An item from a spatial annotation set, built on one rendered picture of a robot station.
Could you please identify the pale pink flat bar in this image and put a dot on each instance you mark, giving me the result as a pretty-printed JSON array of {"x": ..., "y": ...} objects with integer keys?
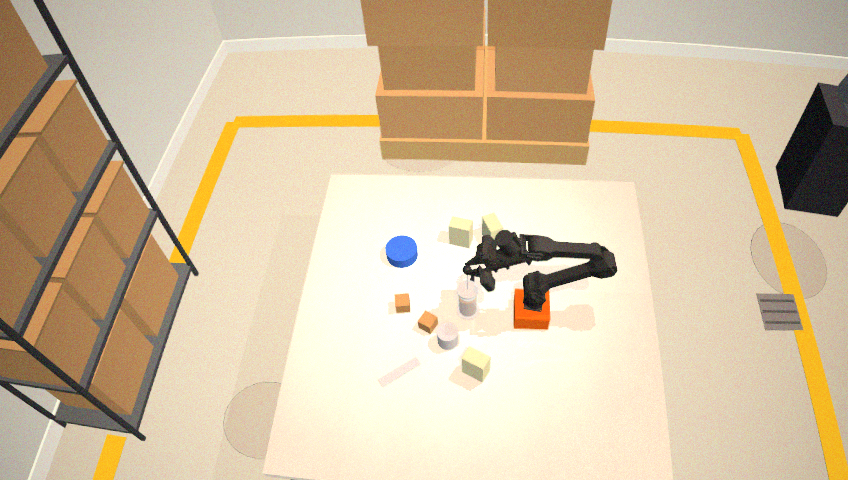
[{"x": 401, "y": 370}]

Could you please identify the blue short cylinder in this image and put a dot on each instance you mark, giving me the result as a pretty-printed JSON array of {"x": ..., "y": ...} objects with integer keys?
[{"x": 401, "y": 251}]

